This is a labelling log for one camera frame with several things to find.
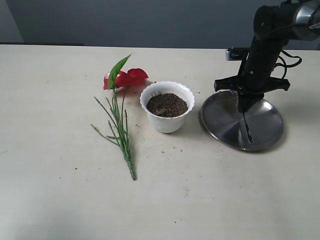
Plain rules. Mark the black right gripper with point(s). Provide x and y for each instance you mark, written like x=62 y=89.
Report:
x=254 y=75

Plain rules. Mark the stainless steel spork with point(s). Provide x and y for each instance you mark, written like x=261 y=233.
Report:
x=248 y=132

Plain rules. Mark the white scalloped flower pot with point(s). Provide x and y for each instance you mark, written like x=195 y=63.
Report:
x=167 y=124

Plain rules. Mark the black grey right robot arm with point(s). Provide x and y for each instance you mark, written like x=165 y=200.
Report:
x=274 y=27

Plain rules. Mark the dark soil in pot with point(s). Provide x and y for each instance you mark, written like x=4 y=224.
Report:
x=167 y=105

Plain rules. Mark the round stainless steel plate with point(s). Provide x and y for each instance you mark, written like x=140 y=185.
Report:
x=220 y=117

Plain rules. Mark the artificial red flower green stems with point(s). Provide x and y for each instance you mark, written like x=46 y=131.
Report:
x=118 y=116

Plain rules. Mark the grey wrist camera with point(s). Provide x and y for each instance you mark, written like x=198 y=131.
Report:
x=236 y=53

